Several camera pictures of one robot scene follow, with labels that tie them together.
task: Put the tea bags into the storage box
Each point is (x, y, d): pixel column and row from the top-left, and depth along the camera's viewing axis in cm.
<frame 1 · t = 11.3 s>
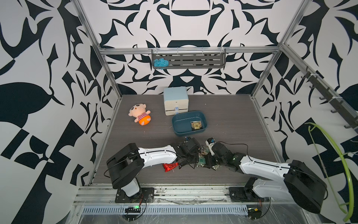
left hand: (197, 156, 83), fingers open
right hand: (203, 155, 87), fingers closed
teal plastic storage box: (187, 123, 105), on the table
white blue drawer cabinet: (176, 100, 100), point 15 cm above the table
pink plush doll: (139, 110, 104), point 8 cm above the table
yellow label tea bag: (196, 125, 104), on the table
green label tea bag: (201, 161, 85), point 3 cm above the table

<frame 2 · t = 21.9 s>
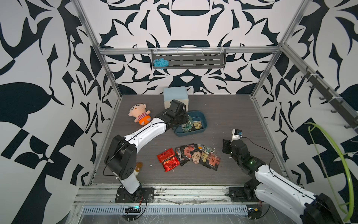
left hand: (186, 114, 86), fingers closed
right hand: (222, 138, 86), fingers open
green label tea bag: (187, 127, 102), on the table
pink label tea bag: (213, 159, 87), point 2 cm above the table
beige label floral tea bag: (196, 156, 87), point 3 cm above the table
the other named things where they were.

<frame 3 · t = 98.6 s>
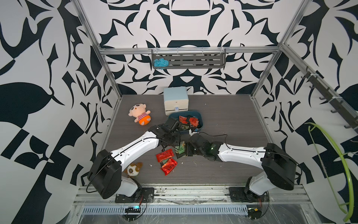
left hand: (175, 137, 84), fingers open
right hand: (182, 145, 84), fingers closed
red label dahongpao tea bag: (194, 121, 102), point 5 cm above the table
red dahongpao tea bag: (183, 120, 101), point 5 cm above the table
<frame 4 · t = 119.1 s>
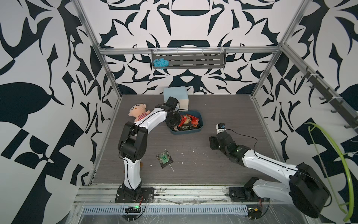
left hand: (178, 119, 94), fingers closed
right hand: (210, 136, 87), fingers open
green floral tea bag: (164, 158, 89), on the table
